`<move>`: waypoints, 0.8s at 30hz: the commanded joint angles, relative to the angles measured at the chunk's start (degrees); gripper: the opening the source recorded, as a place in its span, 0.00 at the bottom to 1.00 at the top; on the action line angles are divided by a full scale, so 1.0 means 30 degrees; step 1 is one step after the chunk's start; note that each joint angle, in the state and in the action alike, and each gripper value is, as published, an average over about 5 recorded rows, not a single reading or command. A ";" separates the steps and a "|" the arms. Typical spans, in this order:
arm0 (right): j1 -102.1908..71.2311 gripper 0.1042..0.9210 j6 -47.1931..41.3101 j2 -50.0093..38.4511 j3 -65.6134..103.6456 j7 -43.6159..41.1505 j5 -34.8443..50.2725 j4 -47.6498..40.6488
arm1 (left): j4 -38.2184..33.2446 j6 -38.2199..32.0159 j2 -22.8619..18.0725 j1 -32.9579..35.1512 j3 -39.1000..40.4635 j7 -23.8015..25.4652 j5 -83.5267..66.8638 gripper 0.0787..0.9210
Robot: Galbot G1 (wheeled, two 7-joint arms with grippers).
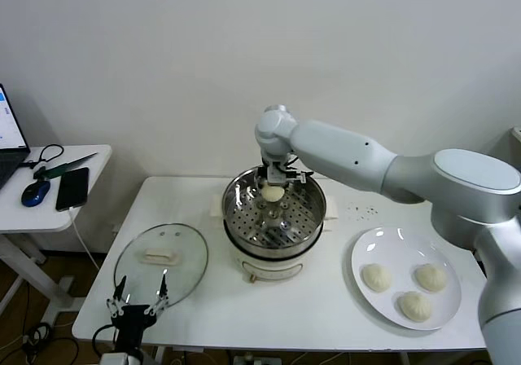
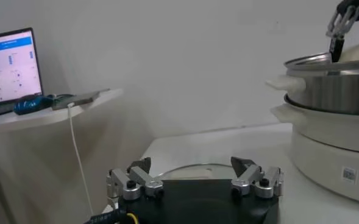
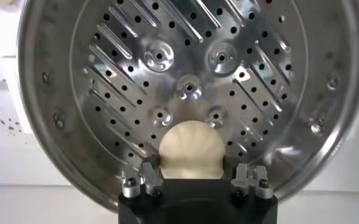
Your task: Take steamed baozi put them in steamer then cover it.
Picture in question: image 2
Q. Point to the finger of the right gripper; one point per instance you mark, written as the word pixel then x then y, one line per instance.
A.
pixel 337 45

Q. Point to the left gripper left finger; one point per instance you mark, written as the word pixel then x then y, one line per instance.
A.
pixel 142 179

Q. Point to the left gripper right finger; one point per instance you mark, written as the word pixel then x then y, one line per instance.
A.
pixel 249 179

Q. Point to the round glass pot lid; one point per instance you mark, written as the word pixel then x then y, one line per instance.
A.
pixel 191 173

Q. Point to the perforated steel steamer basket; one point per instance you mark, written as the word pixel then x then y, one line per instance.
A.
pixel 331 88

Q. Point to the white electric cooker pot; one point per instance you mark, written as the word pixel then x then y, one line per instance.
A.
pixel 328 146

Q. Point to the black smartphone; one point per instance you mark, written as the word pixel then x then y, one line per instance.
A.
pixel 75 100

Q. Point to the white side table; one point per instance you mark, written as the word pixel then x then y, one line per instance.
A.
pixel 45 117

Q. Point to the blue computer mouse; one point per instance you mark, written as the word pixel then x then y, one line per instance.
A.
pixel 30 105

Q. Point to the black laptop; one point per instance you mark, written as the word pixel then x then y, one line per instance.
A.
pixel 11 67

